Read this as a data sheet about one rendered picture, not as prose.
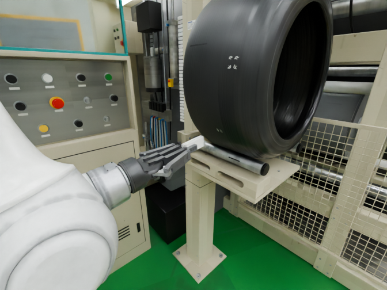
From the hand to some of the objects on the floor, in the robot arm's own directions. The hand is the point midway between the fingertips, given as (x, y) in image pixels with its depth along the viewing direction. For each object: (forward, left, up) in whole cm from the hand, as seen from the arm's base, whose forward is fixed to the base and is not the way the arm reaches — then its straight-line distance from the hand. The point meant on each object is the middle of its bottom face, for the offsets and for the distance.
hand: (193, 145), depth 52 cm
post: (+45, +27, -98) cm, 111 cm away
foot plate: (+45, +27, -98) cm, 111 cm away
